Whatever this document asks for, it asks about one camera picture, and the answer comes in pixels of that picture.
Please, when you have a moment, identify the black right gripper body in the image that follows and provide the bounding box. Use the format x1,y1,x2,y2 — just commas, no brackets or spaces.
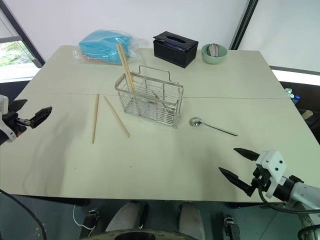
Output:
251,166,273,195

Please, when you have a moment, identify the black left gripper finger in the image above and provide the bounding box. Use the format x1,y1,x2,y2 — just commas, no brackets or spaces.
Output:
9,99,28,114
29,106,53,129

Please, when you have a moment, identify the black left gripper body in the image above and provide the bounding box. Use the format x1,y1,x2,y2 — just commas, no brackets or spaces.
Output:
2,112,32,134

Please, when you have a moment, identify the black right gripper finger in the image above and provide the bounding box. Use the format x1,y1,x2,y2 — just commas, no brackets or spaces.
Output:
233,147,261,162
218,166,254,198

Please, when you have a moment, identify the wooden chopstick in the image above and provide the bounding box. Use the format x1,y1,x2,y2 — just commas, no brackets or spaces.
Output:
118,43,138,101
91,93,100,145
103,95,131,138
116,44,136,101

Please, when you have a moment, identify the silver metal spoon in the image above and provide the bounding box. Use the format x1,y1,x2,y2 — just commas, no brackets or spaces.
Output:
189,117,239,137

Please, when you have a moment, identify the grey rounded robot leg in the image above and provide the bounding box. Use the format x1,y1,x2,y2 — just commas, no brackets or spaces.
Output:
178,201,205,240
104,200,149,233

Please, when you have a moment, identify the blue green small bottle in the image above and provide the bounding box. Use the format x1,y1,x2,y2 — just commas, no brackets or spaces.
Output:
284,87,301,106

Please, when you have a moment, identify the teal folded cloth pack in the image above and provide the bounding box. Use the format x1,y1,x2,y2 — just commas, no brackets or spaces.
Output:
78,29,134,66

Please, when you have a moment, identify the pale green bowl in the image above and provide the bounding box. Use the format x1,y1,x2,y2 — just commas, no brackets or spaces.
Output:
201,43,229,65

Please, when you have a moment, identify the small silver metal cup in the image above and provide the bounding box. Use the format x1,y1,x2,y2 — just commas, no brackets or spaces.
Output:
208,43,220,57

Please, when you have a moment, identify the black tissue box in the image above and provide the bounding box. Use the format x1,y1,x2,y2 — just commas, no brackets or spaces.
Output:
152,31,200,69

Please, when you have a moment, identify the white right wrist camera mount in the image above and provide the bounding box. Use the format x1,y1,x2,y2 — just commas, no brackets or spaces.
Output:
255,149,287,199

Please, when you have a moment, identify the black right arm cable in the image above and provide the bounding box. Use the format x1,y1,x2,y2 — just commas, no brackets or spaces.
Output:
258,188,320,215

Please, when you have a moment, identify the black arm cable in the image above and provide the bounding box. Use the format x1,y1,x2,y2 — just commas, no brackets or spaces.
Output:
0,188,48,240
258,188,320,215

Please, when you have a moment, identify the black slanted window frame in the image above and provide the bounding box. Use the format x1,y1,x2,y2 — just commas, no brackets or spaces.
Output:
0,0,46,69

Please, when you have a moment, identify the silver wire cutlery basket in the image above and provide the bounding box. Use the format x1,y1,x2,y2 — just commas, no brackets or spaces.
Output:
114,64,185,129

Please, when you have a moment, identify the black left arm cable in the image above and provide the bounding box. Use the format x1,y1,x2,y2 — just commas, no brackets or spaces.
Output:
0,188,48,240

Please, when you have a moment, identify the thin white cable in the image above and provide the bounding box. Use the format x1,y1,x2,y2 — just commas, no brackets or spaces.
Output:
72,204,96,231

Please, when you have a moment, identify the black wall pillar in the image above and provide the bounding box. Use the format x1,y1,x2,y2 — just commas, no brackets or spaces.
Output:
229,0,260,51

